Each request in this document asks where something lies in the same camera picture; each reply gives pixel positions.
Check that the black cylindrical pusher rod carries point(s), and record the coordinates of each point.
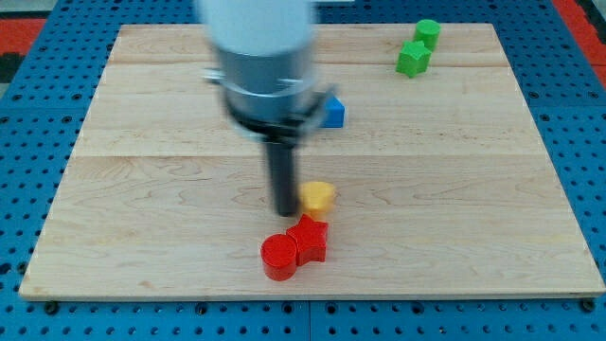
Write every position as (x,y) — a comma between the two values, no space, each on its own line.
(281,162)

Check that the yellow heart block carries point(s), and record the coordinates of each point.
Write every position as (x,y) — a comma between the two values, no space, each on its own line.
(317,197)

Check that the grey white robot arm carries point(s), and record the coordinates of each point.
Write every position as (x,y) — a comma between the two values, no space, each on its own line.
(264,50)

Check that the red star block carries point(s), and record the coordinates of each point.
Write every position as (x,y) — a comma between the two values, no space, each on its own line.
(310,237)

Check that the green star block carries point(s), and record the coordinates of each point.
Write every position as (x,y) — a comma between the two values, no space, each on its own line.
(413,59)

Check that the blue cube block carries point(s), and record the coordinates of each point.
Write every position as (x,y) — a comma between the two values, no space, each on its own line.
(335,112)

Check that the red cylinder block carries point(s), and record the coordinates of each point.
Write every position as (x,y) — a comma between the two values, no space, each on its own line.
(278,254)

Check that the light wooden board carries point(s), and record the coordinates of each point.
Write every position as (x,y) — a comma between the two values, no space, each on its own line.
(444,187)

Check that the green cylinder block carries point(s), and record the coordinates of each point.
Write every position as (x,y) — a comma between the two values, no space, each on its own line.
(427,31)

